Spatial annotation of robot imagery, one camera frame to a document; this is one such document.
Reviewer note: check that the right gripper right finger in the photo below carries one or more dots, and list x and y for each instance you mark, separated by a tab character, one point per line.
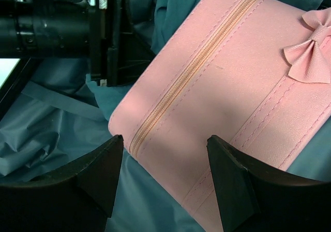
255	196

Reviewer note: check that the yellow suitcase with grey lining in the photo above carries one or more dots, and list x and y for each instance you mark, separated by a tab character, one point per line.
52	113

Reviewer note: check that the pink cosmetic case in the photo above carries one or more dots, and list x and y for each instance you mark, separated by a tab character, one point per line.
256	73

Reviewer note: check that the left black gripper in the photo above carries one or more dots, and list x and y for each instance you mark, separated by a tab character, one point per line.
100	30

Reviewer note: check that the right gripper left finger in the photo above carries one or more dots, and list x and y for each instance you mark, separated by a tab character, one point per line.
78	196

